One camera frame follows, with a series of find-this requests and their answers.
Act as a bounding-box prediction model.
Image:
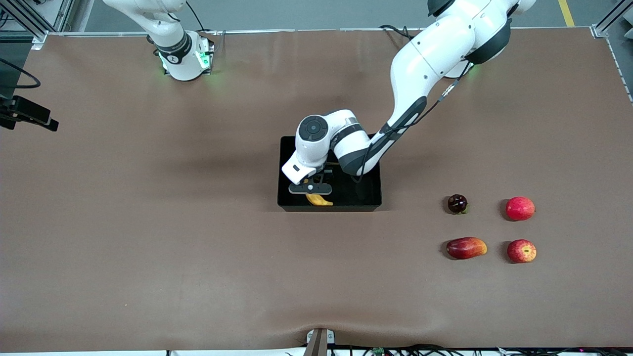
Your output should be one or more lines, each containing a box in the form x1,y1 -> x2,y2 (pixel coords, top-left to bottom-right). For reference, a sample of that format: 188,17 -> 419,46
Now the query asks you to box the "red yellow striped apple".
507,239 -> 537,264

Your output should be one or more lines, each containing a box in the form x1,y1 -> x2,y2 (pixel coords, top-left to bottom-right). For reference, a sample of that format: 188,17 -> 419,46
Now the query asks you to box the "black plastic box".
277,135 -> 382,213

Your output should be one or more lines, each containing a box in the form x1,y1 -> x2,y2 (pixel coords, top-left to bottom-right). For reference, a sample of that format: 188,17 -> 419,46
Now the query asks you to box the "red yellow mango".
446,237 -> 488,260

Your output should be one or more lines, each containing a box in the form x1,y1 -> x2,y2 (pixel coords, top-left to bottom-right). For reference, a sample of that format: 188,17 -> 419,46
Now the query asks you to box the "brown table mat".
0,27 -> 633,353

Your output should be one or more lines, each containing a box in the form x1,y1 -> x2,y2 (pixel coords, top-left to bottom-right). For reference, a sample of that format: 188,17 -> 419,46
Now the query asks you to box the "round red pomegranate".
505,196 -> 536,222

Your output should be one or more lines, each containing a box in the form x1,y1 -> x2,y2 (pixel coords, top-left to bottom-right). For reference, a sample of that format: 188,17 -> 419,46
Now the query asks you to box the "yellow floor tape strip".
558,0 -> 577,28

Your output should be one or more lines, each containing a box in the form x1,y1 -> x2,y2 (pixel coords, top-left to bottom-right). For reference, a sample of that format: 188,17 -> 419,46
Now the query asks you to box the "aluminium frame post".
591,0 -> 633,39
0,0 -> 75,50

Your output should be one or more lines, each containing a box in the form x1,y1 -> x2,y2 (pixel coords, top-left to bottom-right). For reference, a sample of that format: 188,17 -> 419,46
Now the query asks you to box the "black arm base cable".
379,23 -> 417,41
185,0 -> 219,36

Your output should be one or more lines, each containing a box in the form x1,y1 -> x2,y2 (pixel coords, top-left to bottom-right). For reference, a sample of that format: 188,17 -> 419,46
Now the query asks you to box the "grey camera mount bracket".
303,328 -> 336,356

